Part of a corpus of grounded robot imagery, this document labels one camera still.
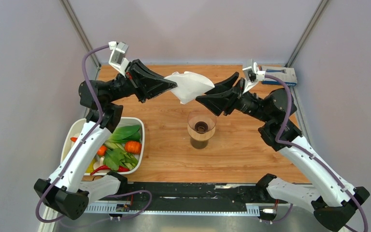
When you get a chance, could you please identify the blue white box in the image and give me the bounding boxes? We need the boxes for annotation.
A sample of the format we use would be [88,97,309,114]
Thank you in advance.
[261,65,298,86]

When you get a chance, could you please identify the red chili pepper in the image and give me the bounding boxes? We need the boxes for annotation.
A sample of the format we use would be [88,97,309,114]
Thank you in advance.
[90,165,130,175]

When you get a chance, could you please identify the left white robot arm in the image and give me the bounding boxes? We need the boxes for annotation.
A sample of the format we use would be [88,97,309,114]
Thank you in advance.
[34,59,177,220]

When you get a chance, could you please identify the orange carrot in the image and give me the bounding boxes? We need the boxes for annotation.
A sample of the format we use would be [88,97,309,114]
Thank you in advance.
[70,137,107,157]

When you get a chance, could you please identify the smoked glass carafe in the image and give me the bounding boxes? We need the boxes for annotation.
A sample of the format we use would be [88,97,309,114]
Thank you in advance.
[190,137,209,149]

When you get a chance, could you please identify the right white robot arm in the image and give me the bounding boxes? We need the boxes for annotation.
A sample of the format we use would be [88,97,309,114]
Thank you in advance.
[196,74,370,232]

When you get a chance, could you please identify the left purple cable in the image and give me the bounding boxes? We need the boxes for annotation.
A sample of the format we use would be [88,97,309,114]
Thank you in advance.
[35,44,153,224]

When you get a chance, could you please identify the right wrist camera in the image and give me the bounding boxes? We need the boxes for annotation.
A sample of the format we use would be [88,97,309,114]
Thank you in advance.
[242,59,265,94]

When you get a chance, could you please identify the white vegetable tray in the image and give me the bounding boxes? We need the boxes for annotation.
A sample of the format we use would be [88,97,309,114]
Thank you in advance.
[60,117,145,174]

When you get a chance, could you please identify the white mushroom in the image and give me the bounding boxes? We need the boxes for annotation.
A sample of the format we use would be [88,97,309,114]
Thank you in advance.
[93,157,104,170]

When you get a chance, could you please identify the green bok choy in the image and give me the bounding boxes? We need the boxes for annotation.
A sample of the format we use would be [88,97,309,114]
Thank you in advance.
[107,125,141,143]

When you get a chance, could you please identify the small orange pumpkin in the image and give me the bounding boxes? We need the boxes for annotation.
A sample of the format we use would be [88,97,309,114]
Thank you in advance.
[124,141,143,154]

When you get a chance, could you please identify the white paper coffee filter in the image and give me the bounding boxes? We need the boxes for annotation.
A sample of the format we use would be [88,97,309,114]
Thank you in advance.
[164,72,215,104]

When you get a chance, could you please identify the yellow napa cabbage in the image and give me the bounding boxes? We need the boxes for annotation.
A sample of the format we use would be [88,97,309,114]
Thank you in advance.
[85,159,97,174]

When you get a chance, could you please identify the green leafy vegetable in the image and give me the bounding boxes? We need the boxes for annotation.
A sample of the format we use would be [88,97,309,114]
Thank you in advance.
[103,141,139,172]

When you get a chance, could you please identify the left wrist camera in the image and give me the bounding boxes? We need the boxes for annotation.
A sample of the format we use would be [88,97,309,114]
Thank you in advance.
[108,41,129,76]

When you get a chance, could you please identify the round wooden dripper holder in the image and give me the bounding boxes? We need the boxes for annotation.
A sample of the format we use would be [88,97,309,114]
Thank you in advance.
[187,125,216,142]

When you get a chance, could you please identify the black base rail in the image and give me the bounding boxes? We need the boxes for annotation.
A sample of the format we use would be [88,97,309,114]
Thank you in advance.
[96,182,288,213]

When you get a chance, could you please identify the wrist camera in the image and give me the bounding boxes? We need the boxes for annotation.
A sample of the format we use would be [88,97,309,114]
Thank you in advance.
[108,41,129,76]
[242,59,265,94]

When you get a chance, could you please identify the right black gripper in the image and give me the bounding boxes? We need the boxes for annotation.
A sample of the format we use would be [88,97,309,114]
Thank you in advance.
[195,72,272,123]

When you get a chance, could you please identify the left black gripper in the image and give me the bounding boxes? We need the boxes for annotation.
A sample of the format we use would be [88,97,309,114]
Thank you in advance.
[106,59,177,103]

